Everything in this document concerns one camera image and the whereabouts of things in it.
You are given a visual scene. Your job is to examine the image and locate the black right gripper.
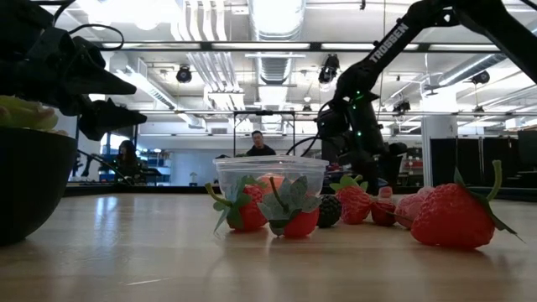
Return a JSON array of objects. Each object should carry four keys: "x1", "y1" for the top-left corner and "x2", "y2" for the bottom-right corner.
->
[{"x1": 322, "y1": 125, "x2": 408, "y2": 195}]

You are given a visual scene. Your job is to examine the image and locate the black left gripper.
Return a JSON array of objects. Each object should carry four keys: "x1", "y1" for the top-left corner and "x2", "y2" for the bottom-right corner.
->
[{"x1": 0, "y1": 0, "x2": 149, "y2": 142}]

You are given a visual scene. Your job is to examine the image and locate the clear plastic tupperware container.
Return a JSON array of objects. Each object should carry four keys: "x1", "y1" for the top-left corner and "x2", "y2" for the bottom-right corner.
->
[{"x1": 211, "y1": 155, "x2": 330, "y2": 202}]

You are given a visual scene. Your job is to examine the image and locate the red toy strawberry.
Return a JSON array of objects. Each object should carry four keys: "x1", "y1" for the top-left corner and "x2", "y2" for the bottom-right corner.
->
[
  {"x1": 204, "y1": 174, "x2": 270, "y2": 234},
  {"x1": 409, "y1": 159, "x2": 524, "y2": 251},
  {"x1": 257, "y1": 175, "x2": 323, "y2": 240},
  {"x1": 328, "y1": 174, "x2": 373, "y2": 226}
]

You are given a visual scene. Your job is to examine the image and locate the orange toy carrot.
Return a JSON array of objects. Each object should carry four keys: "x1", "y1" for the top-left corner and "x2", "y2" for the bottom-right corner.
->
[{"x1": 258, "y1": 174, "x2": 287, "y2": 195}]

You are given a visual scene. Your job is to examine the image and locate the red toy cherry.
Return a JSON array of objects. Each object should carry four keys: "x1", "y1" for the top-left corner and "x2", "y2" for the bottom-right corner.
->
[{"x1": 370, "y1": 198, "x2": 398, "y2": 227}]

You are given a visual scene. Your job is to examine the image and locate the person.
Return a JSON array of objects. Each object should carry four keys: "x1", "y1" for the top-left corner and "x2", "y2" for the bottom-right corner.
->
[
  {"x1": 245, "y1": 129, "x2": 277, "y2": 158},
  {"x1": 113, "y1": 139, "x2": 143, "y2": 180}
]

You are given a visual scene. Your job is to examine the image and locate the dark toy blackberry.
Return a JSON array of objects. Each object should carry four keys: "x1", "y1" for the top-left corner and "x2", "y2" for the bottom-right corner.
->
[{"x1": 316, "y1": 193, "x2": 344, "y2": 230}]

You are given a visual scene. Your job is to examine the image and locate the blue storage shelves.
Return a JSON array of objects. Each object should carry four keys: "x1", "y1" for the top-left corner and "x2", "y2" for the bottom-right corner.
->
[{"x1": 99, "y1": 144, "x2": 174, "y2": 185}]

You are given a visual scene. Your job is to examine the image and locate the black ceiling spotlight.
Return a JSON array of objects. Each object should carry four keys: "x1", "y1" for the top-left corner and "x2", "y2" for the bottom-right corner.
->
[
  {"x1": 470, "y1": 70, "x2": 492, "y2": 86},
  {"x1": 317, "y1": 53, "x2": 341, "y2": 86},
  {"x1": 175, "y1": 65, "x2": 194, "y2": 85}
]

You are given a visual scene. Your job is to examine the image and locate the succulent plant in black bowl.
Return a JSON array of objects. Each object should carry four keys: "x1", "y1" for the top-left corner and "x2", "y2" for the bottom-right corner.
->
[{"x1": 0, "y1": 94, "x2": 79, "y2": 247}]

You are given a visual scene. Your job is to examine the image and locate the black partition panels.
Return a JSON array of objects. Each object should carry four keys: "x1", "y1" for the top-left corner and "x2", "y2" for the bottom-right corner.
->
[{"x1": 430, "y1": 129, "x2": 537, "y2": 189}]

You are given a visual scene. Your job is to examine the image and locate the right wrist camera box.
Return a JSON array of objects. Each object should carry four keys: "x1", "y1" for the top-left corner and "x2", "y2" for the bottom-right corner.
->
[{"x1": 316, "y1": 107, "x2": 350, "y2": 140}]

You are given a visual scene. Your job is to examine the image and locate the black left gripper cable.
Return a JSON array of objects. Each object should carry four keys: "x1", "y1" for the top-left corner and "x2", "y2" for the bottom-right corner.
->
[{"x1": 54, "y1": 0, "x2": 126, "y2": 52}]

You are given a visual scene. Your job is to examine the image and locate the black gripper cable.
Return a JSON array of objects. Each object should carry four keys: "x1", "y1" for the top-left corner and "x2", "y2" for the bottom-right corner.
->
[
  {"x1": 286, "y1": 100, "x2": 333, "y2": 158},
  {"x1": 54, "y1": 0, "x2": 126, "y2": 52}
]

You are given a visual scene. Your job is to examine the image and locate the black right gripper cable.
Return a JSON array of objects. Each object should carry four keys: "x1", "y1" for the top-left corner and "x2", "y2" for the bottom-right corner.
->
[{"x1": 286, "y1": 100, "x2": 333, "y2": 158}]

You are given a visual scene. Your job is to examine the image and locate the black background rig frame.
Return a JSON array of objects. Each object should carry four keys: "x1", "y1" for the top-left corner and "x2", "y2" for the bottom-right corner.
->
[{"x1": 232, "y1": 109, "x2": 297, "y2": 157}]

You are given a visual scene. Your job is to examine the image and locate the silver ventilation duct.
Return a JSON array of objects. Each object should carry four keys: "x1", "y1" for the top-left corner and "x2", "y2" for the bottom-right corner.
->
[{"x1": 246, "y1": 0, "x2": 308, "y2": 133}]

